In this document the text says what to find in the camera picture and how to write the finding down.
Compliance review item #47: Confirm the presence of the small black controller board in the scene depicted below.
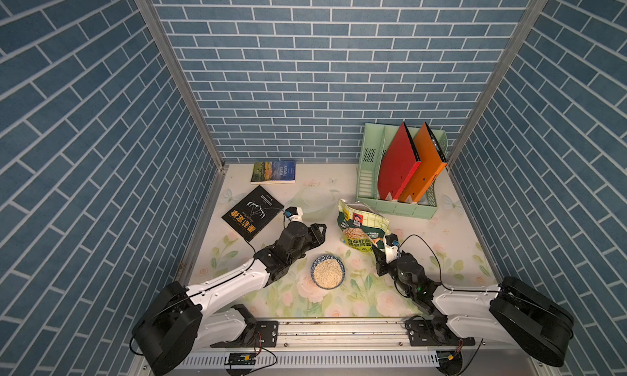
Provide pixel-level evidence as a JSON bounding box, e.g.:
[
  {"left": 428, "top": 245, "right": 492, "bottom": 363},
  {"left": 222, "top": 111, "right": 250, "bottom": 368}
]
[{"left": 225, "top": 352, "right": 256, "bottom": 368}]

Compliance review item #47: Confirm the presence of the black Murphy's law book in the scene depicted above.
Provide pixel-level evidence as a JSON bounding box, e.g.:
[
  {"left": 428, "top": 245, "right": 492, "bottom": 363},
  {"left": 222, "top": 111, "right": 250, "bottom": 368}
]
[{"left": 222, "top": 186, "right": 284, "bottom": 242}]

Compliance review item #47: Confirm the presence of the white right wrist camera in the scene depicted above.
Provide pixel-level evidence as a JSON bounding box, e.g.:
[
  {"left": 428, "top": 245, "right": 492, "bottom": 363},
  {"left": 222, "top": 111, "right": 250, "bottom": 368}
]
[{"left": 384, "top": 233, "right": 400, "bottom": 264}]

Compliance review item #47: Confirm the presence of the orange binder folder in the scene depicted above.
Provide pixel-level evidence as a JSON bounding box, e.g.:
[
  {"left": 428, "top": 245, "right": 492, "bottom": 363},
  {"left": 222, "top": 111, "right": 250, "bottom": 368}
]
[{"left": 398, "top": 123, "right": 447, "bottom": 204}]

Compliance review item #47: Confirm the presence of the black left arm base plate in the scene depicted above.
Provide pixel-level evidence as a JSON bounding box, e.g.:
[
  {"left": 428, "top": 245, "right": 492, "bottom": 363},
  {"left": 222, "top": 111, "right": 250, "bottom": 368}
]
[{"left": 210, "top": 304, "right": 279, "bottom": 348}]

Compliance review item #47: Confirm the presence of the green oats bag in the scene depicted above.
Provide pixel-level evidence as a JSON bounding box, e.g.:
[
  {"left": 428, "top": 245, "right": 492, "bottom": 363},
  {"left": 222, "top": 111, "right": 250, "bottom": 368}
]
[{"left": 337, "top": 199, "right": 390, "bottom": 252}]

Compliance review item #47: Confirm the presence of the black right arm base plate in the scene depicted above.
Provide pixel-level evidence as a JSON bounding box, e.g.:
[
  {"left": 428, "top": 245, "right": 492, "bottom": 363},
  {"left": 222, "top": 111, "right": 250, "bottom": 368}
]
[{"left": 403, "top": 316, "right": 476, "bottom": 348}]

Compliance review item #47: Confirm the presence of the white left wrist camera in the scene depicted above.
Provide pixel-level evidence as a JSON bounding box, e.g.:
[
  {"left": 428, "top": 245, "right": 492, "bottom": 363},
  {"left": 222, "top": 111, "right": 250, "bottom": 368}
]
[{"left": 283, "top": 206, "right": 304, "bottom": 223}]

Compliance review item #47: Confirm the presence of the floral printed table mat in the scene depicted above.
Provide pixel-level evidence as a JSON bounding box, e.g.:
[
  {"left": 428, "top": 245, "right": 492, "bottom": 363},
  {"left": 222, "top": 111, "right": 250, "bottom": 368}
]
[{"left": 190, "top": 164, "right": 496, "bottom": 319}]

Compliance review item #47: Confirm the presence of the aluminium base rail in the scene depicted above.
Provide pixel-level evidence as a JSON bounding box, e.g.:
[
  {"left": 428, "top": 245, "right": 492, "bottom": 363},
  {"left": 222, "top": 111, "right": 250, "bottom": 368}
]
[{"left": 128, "top": 318, "right": 559, "bottom": 376}]

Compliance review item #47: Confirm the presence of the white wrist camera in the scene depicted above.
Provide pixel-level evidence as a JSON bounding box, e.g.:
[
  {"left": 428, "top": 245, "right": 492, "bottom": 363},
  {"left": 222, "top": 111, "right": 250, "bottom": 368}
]
[
  {"left": 283, "top": 206, "right": 304, "bottom": 223},
  {"left": 384, "top": 233, "right": 400, "bottom": 264}
]

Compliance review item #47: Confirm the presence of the blue Animal Farm book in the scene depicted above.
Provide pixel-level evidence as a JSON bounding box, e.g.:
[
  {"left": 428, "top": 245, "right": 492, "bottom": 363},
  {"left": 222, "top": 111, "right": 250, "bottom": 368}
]
[{"left": 251, "top": 161, "right": 297, "bottom": 184}]

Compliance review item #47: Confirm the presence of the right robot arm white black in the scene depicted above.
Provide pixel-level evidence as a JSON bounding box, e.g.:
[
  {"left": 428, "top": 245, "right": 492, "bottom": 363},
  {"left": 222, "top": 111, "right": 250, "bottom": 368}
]
[{"left": 372, "top": 245, "right": 575, "bottom": 367}]

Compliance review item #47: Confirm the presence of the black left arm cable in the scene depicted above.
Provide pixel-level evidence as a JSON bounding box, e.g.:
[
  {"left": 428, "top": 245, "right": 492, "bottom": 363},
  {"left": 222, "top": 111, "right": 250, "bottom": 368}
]
[{"left": 128, "top": 208, "right": 295, "bottom": 357}]

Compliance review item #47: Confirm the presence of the mint green file rack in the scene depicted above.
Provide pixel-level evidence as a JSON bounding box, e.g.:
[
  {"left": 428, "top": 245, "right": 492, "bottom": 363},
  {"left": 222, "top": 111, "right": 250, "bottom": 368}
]
[{"left": 356, "top": 124, "right": 448, "bottom": 219}]

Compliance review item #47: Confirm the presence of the blue patterned ceramic bowl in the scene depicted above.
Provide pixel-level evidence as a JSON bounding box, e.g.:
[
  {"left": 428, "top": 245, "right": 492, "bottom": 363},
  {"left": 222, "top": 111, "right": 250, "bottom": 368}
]
[{"left": 310, "top": 254, "right": 346, "bottom": 290}]

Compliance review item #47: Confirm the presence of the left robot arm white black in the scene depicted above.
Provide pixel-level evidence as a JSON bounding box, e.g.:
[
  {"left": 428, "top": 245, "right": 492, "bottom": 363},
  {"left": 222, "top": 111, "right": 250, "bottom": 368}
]
[{"left": 130, "top": 221, "right": 327, "bottom": 375}]

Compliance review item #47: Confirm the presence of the red binder folder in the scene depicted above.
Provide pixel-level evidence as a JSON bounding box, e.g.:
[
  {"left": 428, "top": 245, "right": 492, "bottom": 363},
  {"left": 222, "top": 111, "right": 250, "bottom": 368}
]
[{"left": 377, "top": 123, "right": 421, "bottom": 201}]

